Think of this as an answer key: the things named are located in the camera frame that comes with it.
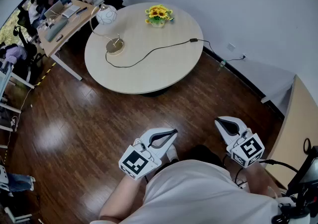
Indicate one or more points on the black mesh office chair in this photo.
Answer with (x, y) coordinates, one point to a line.
(29, 49)

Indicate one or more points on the silver laptop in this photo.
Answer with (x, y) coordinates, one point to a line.
(55, 8)

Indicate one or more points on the round light wooden table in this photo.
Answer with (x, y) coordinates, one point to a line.
(154, 69)

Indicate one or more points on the green plug adapter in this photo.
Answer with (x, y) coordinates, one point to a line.
(222, 64)

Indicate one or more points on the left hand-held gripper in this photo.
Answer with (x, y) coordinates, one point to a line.
(135, 162)

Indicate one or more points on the person's white shirt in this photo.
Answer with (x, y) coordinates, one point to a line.
(198, 193)

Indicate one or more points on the black monitor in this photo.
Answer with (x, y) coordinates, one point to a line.
(305, 168)

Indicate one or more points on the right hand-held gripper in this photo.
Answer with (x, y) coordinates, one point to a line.
(248, 151)

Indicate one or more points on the open white notebook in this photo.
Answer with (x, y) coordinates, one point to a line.
(70, 10)

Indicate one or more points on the light wooden cabinet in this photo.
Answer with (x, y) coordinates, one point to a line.
(298, 118)

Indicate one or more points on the grey bag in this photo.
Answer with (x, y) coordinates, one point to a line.
(55, 29)

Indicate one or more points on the black white body harness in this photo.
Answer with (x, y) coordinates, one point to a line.
(285, 214)

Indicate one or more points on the white wall socket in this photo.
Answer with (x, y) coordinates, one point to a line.
(243, 56)

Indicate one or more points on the dark phone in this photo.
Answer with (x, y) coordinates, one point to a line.
(82, 10)

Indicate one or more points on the rectangular wooden desk white legs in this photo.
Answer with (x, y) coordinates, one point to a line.
(74, 23)

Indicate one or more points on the white shelf frame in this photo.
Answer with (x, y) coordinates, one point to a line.
(6, 76)

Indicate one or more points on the person's dark trousers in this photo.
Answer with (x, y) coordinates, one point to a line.
(201, 152)

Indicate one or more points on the small black mouse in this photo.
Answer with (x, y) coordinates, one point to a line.
(59, 38)

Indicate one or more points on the person's right forearm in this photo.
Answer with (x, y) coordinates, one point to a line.
(258, 178)

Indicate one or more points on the potted yellow sunflowers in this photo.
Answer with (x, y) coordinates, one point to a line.
(159, 14)

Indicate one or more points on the person's white shoe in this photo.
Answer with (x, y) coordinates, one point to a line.
(172, 153)

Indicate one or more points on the gold lamp light white globe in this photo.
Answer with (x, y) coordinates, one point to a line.
(115, 47)

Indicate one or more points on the person's left forearm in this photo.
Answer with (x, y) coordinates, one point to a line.
(119, 198)

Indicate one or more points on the white wall switch plate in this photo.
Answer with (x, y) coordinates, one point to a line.
(231, 47)

